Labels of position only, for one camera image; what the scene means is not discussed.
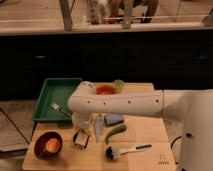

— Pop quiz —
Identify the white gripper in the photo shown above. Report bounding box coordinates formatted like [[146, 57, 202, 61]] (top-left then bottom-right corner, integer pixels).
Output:
[[72, 112, 93, 133]]

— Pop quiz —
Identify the white eraser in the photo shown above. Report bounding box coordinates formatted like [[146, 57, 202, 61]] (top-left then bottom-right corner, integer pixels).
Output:
[[75, 132, 87, 146]]

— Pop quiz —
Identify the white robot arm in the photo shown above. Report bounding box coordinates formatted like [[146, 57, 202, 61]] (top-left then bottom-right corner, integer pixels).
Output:
[[67, 81, 213, 171]]

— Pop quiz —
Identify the green plastic cup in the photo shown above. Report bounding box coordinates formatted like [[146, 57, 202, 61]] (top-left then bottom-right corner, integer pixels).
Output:
[[113, 80, 124, 94]]

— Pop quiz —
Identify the grey fish-shaped knife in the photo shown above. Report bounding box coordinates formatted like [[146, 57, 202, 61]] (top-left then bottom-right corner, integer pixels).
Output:
[[94, 114, 104, 141]]

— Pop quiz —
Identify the blue sponge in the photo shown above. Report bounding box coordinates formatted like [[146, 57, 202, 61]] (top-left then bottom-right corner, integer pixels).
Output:
[[104, 114, 124, 126]]

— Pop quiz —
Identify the black dish brush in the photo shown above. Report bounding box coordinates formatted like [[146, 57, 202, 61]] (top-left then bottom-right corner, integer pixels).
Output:
[[105, 144, 152, 160]]

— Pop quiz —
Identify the orange bowl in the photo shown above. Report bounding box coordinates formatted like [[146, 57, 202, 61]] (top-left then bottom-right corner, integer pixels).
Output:
[[96, 85, 116, 95]]

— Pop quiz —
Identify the silver metal fork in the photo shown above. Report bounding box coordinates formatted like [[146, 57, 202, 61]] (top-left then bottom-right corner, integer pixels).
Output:
[[51, 103, 71, 118]]

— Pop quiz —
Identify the orange fruit in bowl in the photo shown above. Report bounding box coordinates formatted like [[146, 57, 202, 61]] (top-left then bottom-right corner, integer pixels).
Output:
[[45, 138, 61, 153]]

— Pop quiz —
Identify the green plastic tray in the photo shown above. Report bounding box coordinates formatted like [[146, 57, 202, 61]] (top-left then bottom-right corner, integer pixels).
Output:
[[32, 78, 82, 122]]

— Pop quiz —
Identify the dark red bowl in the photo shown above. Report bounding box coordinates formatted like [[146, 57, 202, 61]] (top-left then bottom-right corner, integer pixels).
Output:
[[34, 132, 62, 160]]

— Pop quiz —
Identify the black cable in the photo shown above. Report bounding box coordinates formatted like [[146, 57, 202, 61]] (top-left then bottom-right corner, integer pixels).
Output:
[[0, 108, 32, 146]]

